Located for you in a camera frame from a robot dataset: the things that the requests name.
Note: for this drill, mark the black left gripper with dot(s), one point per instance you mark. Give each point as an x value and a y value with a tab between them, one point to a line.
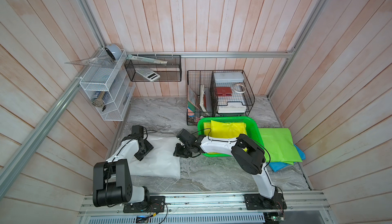
149	147

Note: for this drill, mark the clear plastic triangle ruler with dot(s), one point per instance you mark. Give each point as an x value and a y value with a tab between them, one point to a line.
100	62

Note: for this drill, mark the black wire desk organizer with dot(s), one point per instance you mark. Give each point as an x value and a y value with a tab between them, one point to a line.
202	101

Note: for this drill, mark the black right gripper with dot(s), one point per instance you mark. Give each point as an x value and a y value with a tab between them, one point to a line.
177	153

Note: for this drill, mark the green plastic perforated basket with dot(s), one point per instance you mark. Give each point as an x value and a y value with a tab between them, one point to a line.
249	125

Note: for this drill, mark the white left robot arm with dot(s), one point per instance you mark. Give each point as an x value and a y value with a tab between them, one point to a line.
112	183

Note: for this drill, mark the white raincoat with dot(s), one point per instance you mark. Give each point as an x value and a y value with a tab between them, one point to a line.
159	162

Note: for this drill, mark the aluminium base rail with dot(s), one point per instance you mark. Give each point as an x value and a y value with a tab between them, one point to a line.
297	207

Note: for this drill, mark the neon yellow raincoat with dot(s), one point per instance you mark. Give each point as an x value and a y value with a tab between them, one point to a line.
227	130

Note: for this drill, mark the light green raincoat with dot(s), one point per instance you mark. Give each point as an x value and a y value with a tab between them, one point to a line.
279	143

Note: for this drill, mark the grey tape roll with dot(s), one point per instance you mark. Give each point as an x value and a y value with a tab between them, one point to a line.
113	51

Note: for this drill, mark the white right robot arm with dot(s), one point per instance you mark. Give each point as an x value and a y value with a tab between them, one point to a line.
249	155

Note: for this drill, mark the red wallet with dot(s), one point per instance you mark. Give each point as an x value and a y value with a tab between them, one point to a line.
223	91

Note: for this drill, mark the white calculator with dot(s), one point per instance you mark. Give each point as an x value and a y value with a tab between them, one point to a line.
148	74

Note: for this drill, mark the black wire wall basket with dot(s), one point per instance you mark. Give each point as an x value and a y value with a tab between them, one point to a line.
170	72

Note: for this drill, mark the white plastic pencil case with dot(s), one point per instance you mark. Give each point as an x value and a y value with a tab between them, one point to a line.
228	77

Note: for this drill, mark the white wire mesh shelf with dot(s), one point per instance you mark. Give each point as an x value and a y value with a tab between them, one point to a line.
116	82

